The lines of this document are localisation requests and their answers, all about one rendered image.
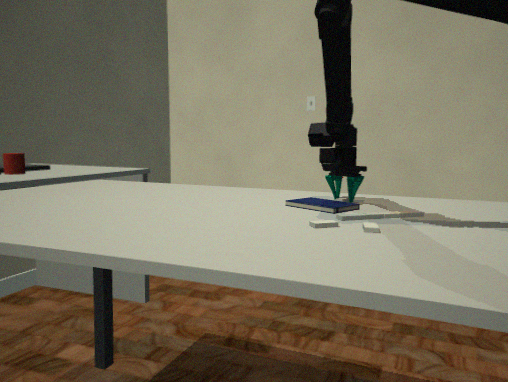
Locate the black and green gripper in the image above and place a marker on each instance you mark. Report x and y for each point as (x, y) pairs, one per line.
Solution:
(354, 180)

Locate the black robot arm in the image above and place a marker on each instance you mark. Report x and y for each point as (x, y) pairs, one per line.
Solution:
(336, 49)

